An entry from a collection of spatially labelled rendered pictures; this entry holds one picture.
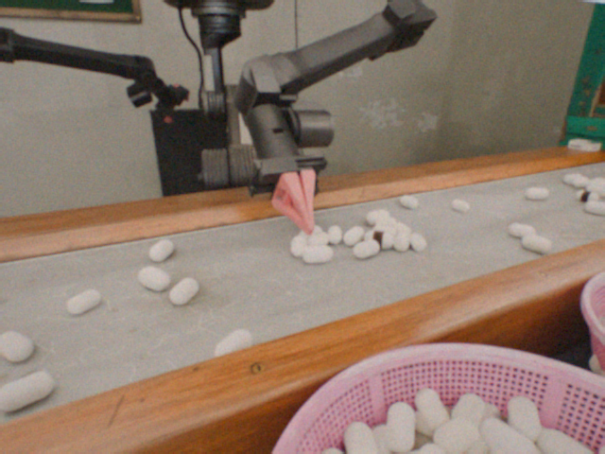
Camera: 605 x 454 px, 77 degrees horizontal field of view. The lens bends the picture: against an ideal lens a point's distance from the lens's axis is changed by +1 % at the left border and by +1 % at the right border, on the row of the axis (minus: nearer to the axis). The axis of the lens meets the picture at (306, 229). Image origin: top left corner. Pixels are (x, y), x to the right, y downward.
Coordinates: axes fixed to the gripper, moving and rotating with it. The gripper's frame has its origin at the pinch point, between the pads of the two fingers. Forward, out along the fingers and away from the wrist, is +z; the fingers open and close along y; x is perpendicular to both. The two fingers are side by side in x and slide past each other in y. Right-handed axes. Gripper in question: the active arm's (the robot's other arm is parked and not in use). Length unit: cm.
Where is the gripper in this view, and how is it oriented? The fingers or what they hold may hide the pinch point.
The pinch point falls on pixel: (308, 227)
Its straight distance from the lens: 48.8
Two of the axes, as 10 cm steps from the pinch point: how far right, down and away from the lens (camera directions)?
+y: 9.0, -1.6, 4.1
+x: -2.8, 5.2, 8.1
